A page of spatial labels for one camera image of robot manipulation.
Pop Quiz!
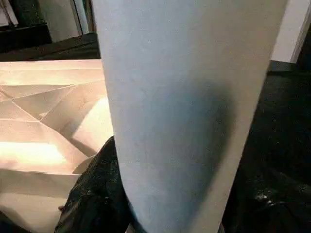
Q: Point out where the white plastic table top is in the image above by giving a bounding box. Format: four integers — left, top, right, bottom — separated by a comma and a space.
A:
0, 59, 115, 233

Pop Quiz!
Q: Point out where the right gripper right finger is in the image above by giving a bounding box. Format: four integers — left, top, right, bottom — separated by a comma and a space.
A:
218, 169, 311, 233

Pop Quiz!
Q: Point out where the black quilted mat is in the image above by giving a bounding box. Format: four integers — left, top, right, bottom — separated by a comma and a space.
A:
0, 31, 311, 233

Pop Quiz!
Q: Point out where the black storage shelf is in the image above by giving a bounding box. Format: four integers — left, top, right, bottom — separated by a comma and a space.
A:
0, 0, 53, 53

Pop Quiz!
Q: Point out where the white sideboard with glass doors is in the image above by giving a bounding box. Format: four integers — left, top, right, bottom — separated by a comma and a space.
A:
270, 0, 307, 64

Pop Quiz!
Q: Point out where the white plastic table leg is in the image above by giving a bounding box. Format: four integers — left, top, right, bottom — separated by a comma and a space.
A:
90, 0, 290, 233

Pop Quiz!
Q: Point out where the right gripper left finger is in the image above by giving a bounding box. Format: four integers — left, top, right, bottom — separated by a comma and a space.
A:
54, 134, 131, 233

